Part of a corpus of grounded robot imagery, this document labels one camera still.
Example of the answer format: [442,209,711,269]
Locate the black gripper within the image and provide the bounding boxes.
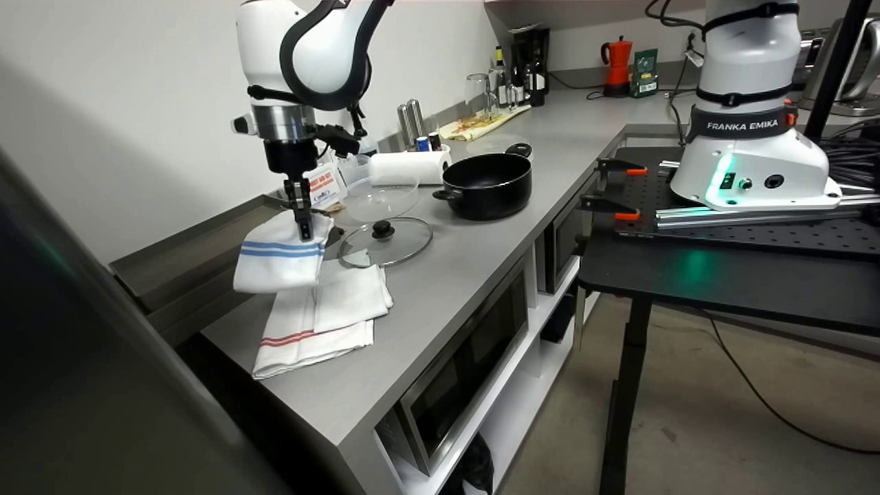
[265,136,322,246]

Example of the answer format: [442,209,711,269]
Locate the white towel with blue stripes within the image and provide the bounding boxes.
[232,231,336,298]

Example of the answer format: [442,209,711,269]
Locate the black cooking pot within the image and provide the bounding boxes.
[431,140,537,224]

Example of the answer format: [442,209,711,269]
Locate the glass pot lid black knob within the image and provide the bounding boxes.
[331,213,436,269]

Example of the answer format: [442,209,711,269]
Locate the white towel with red stripes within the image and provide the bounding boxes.
[251,260,397,382]

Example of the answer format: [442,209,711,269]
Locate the white paper towel roll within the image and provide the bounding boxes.
[366,148,453,189]

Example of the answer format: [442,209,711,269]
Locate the red moka pot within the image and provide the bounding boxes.
[599,34,639,99]

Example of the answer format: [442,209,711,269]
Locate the white card with red print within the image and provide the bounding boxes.
[304,162,348,214]

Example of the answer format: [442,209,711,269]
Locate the spray bottle with black nozzle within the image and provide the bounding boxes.
[353,108,379,167]

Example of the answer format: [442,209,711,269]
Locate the steel shaker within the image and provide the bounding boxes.
[392,101,416,155]
[408,96,430,148]

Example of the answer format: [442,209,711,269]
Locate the stainless steel counter unit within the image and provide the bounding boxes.
[174,85,699,495]

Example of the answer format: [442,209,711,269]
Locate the black microwave oven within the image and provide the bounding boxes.
[397,269,534,475]

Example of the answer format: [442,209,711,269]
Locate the dark glass bottle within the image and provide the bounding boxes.
[489,45,512,110]

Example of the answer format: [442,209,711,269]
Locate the black built-in appliance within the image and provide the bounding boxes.
[534,196,595,298]

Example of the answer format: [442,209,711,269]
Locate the black coffee machine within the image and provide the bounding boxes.
[507,26,552,108]

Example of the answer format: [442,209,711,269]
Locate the dark blurred foreground panel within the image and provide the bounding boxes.
[0,148,296,495]

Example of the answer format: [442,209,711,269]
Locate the black bag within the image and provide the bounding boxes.
[452,430,501,495]

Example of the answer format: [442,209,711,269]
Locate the black clamp with orange tip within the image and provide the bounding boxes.
[581,196,643,227]
[595,156,655,183]

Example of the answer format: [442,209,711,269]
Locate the green box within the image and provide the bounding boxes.
[629,48,663,99]

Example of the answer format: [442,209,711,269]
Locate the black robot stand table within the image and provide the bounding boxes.
[575,122,880,495]

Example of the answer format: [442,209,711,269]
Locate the black slanted pole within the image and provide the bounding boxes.
[804,0,874,145]

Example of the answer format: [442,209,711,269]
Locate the aluminium mounting rail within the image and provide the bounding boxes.
[655,183,880,231]

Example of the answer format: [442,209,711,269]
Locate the black floor cable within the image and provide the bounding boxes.
[699,310,880,460]

